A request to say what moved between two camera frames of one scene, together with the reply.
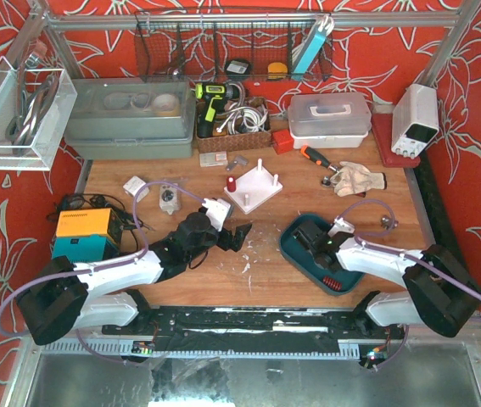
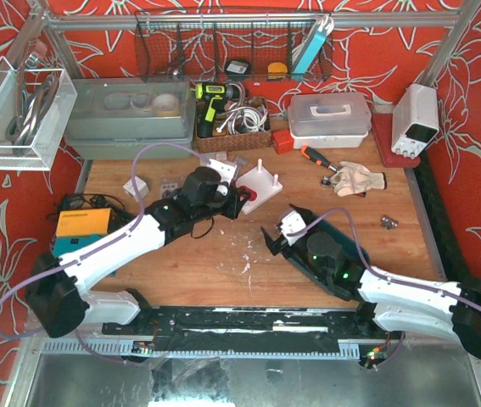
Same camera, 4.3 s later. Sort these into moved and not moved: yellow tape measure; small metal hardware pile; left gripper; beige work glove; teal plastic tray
Moved: left gripper
Not moved: teal plastic tray; small metal hardware pile; yellow tape measure; beige work glove
